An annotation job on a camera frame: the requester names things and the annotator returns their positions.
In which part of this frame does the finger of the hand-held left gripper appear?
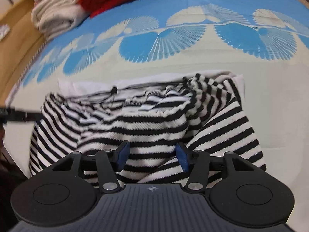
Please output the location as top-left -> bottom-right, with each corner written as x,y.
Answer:
0,107 -> 43,127

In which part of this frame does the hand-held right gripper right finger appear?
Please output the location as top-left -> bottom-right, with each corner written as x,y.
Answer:
176,141 -> 261,194

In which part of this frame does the white crumpled packet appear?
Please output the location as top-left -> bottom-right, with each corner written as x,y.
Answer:
0,24 -> 10,40

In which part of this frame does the striped hooded shirt white vest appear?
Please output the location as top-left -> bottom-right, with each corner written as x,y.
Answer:
28,71 -> 267,184

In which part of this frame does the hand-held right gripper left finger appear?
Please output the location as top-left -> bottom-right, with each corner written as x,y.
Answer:
49,140 -> 130,194

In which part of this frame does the beige folded blanket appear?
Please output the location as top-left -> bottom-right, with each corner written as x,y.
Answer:
31,0 -> 85,40

